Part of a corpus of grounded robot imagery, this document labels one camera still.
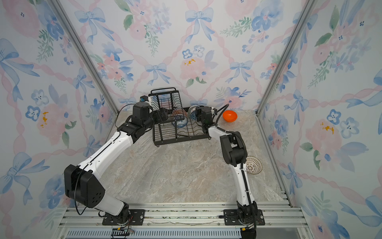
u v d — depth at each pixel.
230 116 1.13
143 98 0.70
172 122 0.89
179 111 1.08
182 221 0.74
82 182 0.42
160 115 0.72
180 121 0.82
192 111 1.04
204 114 0.85
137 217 0.74
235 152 0.62
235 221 0.73
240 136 0.60
